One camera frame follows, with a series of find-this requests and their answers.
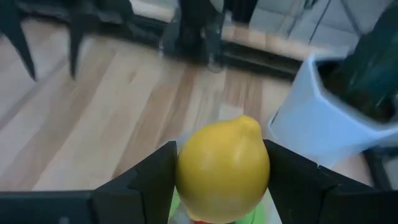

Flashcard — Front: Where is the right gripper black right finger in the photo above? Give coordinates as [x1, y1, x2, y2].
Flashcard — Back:
[263, 139, 374, 224]

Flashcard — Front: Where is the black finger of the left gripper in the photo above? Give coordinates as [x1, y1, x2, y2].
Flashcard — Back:
[0, 0, 37, 82]
[67, 15, 91, 79]

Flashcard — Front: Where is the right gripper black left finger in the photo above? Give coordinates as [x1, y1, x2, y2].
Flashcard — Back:
[92, 141, 178, 224]

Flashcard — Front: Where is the green cactus plant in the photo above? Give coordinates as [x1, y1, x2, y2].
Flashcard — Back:
[335, 0, 398, 122]

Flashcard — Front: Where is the white faceted plant pot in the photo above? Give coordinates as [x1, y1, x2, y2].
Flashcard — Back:
[267, 54, 398, 169]

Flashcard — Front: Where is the clear plastic tupperware container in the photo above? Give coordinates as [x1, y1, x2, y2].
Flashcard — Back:
[167, 130, 282, 224]

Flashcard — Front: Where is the yellow toy lemon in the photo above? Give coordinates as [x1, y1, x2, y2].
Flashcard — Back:
[175, 114, 271, 224]

